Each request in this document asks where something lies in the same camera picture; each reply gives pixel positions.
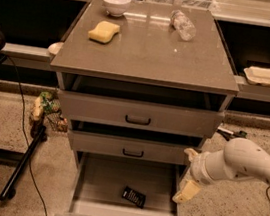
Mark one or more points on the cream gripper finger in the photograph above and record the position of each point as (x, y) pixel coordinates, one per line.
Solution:
(186, 192)
(191, 154)

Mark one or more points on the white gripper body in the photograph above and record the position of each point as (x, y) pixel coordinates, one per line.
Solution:
(198, 169)

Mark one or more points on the black rxbar chocolate bar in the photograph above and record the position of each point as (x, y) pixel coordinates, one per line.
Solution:
(134, 197)

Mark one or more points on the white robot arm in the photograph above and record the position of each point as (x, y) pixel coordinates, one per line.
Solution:
(240, 159)

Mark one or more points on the top grey drawer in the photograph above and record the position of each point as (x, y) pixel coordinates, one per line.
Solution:
(140, 115)

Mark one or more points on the grey drawer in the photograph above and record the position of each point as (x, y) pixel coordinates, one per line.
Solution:
(140, 115)
(125, 147)
(115, 186)

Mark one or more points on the grey drawer cabinet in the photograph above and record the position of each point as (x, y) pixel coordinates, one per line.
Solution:
(147, 62)

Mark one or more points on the bottom grey drawer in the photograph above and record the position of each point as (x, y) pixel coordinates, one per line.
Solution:
(115, 186)

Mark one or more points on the middle grey drawer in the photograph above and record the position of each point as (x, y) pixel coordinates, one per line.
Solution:
(125, 147)

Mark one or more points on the white takeout clamshell container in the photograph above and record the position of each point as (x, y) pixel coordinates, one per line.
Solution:
(258, 75)

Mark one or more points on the clear plastic water bottle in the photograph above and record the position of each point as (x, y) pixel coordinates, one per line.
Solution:
(183, 25)

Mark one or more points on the yellow sponge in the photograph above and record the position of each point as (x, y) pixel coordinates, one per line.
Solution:
(104, 32)

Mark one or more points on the white ceramic bowl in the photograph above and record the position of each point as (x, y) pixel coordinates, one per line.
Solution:
(116, 7)

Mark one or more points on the black table leg base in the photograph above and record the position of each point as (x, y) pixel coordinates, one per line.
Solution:
(19, 161)

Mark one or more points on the small white plate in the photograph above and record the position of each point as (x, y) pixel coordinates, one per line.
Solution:
(55, 48)

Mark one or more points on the wire basket with snacks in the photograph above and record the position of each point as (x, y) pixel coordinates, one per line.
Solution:
(46, 106)

